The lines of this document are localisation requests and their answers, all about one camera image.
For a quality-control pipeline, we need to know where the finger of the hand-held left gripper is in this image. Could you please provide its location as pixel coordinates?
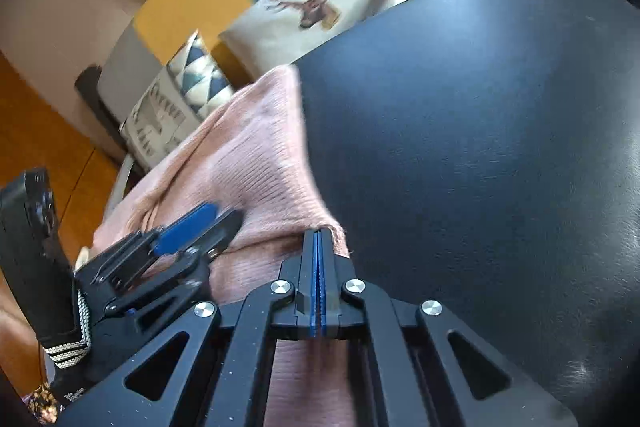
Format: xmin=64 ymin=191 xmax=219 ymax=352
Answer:
xmin=75 ymin=202 xmax=218 ymax=289
xmin=102 ymin=209 xmax=246 ymax=325

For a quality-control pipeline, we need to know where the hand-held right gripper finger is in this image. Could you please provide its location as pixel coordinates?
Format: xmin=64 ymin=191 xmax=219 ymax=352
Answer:
xmin=318 ymin=229 xmax=578 ymax=427
xmin=55 ymin=229 xmax=319 ymax=427

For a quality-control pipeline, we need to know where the pink knit sweater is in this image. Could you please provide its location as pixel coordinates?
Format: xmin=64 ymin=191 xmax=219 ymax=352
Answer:
xmin=92 ymin=66 xmax=358 ymax=427

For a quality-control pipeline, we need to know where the tiger print cushion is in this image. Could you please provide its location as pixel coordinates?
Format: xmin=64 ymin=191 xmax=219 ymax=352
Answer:
xmin=120 ymin=31 xmax=236 ymax=170

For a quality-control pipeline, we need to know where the deer print cushion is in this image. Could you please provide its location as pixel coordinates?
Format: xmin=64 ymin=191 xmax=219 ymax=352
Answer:
xmin=218 ymin=0 xmax=421 ymax=82

